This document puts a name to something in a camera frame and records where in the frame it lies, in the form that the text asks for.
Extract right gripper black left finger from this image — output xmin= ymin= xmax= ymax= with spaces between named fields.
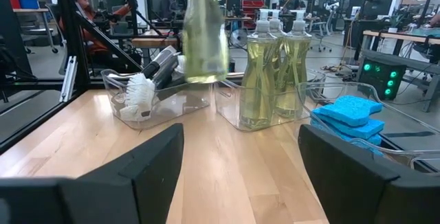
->
xmin=0 ymin=123 xmax=185 ymax=224

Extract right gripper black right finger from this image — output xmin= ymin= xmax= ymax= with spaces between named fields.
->
xmin=298 ymin=124 xmax=440 ymax=224

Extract clear plastic bin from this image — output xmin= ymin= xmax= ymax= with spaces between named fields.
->
xmin=297 ymin=81 xmax=440 ymax=174
xmin=214 ymin=69 xmax=327 ymax=133
xmin=100 ymin=67 xmax=212 ymax=131

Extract black-handled white dish brush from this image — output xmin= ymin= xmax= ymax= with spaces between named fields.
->
xmin=124 ymin=45 xmax=178 ymax=115
xmin=151 ymin=54 xmax=182 ymax=91
xmin=118 ymin=76 xmax=207 ymax=122

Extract yellow dish soap bottle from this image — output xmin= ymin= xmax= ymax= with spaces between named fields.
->
xmin=239 ymin=9 xmax=280 ymax=129
xmin=181 ymin=0 xmax=230 ymax=85
xmin=269 ymin=9 xmax=287 ymax=80
xmin=277 ymin=9 xmax=313 ymax=119

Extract black computer with green lights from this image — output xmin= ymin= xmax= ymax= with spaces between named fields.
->
xmin=357 ymin=57 xmax=409 ymax=100

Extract wooden table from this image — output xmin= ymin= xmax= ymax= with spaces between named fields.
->
xmin=362 ymin=27 xmax=440 ymax=58

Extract wooden workbench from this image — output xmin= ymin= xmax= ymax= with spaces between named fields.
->
xmin=131 ymin=35 xmax=179 ymax=49

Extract small potted plant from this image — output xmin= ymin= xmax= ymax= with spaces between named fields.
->
xmin=387 ymin=13 xmax=407 ymax=34

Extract office chair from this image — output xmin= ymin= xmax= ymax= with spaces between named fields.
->
xmin=309 ymin=17 xmax=335 ymax=54

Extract grey cart table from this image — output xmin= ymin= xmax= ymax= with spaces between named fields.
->
xmin=12 ymin=8 xmax=60 ymax=55

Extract black monitor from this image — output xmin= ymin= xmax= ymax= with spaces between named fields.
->
xmin=363 ymin=0 xmax=398 ymax=21

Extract floor fan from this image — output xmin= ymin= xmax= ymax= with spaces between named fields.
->
xmin=229 ymin=27 xmax=249 ymax=49

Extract silver metal bracket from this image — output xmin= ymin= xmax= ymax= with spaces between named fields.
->
xmin=58 ymin=55 xmax=78 ymax=103

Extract black aluminium table frame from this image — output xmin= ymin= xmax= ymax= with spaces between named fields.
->
xmin=0 ymin=0 xmax=162 ymax=155

